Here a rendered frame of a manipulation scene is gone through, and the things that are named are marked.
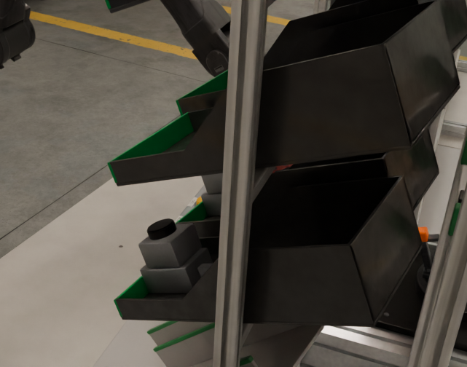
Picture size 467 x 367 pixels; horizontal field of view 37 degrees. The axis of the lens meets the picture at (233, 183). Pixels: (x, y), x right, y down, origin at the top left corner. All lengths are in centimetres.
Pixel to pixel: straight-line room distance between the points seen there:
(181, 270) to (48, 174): 267
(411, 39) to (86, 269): 94
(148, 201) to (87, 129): 224
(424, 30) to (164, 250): 34
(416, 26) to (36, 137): 325
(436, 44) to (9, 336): 88
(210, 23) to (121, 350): 53
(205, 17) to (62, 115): 290
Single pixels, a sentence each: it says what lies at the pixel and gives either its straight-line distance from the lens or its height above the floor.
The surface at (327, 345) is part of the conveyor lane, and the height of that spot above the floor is 93.
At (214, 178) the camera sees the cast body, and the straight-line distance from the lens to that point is 84.
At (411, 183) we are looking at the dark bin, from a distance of 73.
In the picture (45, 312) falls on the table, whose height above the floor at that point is 86.
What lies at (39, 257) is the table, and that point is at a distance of 139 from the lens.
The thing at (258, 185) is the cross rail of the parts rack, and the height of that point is 139.
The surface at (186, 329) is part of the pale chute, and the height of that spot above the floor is 105.
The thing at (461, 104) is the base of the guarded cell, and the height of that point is 86.
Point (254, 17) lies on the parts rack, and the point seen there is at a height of 154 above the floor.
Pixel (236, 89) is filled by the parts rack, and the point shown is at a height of 149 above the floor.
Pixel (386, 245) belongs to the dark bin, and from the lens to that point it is 60.
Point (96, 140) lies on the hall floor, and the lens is 363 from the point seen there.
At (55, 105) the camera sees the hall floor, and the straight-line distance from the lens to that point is 403.
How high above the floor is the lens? 168
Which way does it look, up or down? 31 degrees down
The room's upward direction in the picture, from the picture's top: 3 degrees clockwise
